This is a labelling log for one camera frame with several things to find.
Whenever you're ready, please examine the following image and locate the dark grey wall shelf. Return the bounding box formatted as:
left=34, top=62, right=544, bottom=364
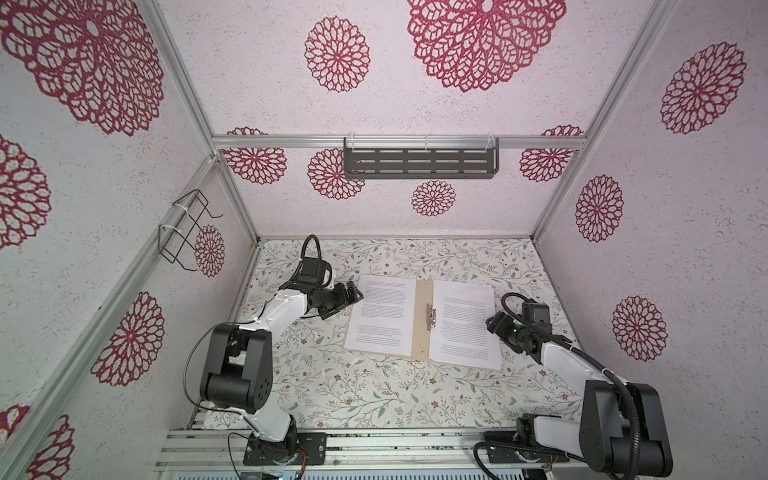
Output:
left=342, top=138, right=500, bottom=180

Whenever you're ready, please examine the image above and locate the black wire wall rack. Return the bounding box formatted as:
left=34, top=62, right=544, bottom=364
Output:
left=157, top=189, right=225, bottom=277

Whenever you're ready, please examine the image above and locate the printed paper sheet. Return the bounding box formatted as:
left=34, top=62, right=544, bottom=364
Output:
left=429, top=281, right=502, bottom=370
left=344, top=275, right=416, bottom=357

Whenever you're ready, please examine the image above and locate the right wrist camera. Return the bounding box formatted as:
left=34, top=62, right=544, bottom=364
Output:
left=522, top=301, right=552, bottom=333

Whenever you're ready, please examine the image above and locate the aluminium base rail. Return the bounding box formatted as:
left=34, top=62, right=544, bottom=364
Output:
left=154, top=425, right=660, bottom=472

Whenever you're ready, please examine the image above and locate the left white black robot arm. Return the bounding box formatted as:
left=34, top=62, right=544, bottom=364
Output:
left=182, top=234, right=364, bottom=466

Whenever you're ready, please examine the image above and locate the brown cardboard folder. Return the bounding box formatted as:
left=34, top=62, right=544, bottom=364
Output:
left=404, top=279, right=442, bottom=361

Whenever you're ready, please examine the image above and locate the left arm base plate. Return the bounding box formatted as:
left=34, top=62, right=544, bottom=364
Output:
left=243, top=432, right=328, bottom=467

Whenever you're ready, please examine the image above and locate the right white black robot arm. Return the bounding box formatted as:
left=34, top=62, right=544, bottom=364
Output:
left=472, top=294, right=673, bottom=479

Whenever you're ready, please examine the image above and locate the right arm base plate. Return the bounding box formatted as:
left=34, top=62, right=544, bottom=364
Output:
left=480, top=430, right=570, bottom=464

